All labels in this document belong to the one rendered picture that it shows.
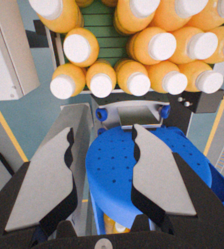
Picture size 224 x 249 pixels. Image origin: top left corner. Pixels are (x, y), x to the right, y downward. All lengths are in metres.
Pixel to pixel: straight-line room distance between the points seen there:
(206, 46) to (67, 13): 0.23
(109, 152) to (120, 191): 0.10
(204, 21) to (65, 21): 0.24
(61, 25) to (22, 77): 0.12
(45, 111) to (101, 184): 1.38
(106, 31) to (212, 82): 0.29
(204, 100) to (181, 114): 1.11
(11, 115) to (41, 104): 0.36
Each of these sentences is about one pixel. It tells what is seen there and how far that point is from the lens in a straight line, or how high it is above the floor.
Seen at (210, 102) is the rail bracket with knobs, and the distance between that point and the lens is 0.47.
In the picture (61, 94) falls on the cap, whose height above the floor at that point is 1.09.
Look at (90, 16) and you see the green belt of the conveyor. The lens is 0.44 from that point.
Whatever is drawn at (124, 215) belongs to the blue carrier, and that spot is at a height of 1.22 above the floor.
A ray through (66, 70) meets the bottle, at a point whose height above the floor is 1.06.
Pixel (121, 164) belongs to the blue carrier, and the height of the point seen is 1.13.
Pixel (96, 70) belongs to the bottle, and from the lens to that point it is 0.27.
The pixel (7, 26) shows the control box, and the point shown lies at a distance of 0.31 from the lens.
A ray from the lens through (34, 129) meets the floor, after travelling 1.75.
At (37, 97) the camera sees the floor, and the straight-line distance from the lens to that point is 1.55.
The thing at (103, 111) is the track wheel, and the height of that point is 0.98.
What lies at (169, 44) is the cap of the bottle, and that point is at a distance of 0.26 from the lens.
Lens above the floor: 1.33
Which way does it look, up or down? 59 degrees down
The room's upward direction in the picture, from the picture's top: 172 degrees clockwise
